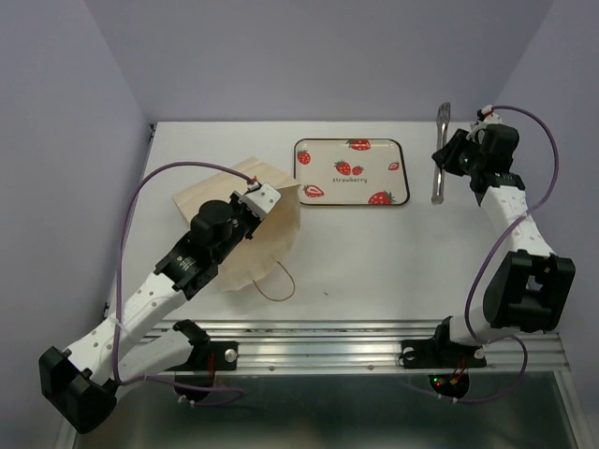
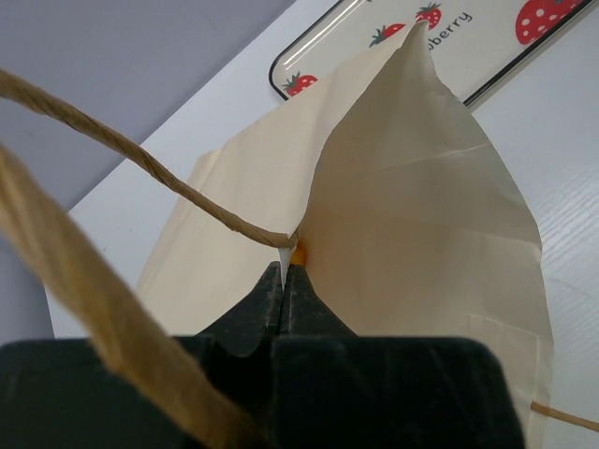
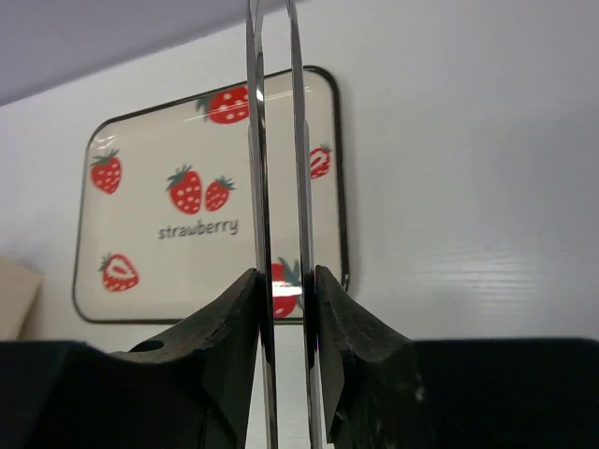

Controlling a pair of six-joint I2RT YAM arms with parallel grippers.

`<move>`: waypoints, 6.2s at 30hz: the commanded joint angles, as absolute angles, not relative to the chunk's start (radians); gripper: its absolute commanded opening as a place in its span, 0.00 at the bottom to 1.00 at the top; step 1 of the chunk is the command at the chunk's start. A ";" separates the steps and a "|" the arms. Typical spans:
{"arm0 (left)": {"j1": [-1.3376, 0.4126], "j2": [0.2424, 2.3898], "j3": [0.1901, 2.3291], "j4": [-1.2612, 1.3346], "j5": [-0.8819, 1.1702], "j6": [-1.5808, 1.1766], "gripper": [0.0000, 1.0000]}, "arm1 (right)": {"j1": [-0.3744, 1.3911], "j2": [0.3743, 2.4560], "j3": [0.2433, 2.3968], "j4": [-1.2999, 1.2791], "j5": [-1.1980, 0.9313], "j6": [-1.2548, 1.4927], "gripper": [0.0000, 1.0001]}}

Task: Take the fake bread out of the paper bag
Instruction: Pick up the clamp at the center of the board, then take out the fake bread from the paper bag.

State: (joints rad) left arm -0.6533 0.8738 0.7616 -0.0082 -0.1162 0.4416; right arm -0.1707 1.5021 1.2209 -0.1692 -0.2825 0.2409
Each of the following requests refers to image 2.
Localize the strawberry print tray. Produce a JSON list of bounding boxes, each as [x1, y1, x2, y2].
[[268, 0, 595, 109]]

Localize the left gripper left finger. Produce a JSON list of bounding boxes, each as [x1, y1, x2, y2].
[[200, 262, 283, 357]]

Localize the beige paper bag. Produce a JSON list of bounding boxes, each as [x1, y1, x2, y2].
[[0, 20, 599, 449]]

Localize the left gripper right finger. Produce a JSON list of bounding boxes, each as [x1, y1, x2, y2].
[[278, 265, 357, 338]]

